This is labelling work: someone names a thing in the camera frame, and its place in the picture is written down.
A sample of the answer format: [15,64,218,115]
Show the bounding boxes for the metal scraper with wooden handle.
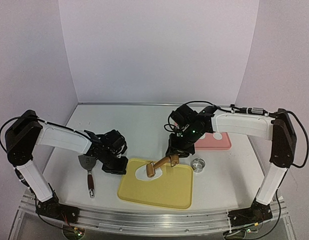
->
[78,155,97,199]

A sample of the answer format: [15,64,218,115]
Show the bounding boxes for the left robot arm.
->
[0,109,128,224]

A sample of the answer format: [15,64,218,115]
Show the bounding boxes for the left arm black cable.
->
[0,115,43,155]

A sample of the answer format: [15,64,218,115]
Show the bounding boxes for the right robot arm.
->
[165,103,297,227]

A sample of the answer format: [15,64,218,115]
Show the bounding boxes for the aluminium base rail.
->
[8,190,296,240]

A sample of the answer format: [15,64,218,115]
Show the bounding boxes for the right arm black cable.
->
[164,100,309,168]

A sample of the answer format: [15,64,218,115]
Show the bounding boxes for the round dumpling wrapper right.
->
[213,132,223,141]

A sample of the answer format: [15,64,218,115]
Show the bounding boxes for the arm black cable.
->
[164,100,309,168]
[0,115,43,155]

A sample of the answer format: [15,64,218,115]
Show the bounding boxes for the wooden double-ended rolling pin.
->
[146,154,180,178]

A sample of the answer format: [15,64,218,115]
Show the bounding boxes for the pink plastic tray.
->
[174,121,232,151]

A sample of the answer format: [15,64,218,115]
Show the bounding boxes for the round metal cutter ring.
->
[191,157,206,174]

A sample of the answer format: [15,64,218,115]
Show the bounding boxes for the white dough lump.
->
[135,163,163,181]

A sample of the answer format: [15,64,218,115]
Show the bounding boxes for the yellow plastic tray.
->
[117,158,193,210]

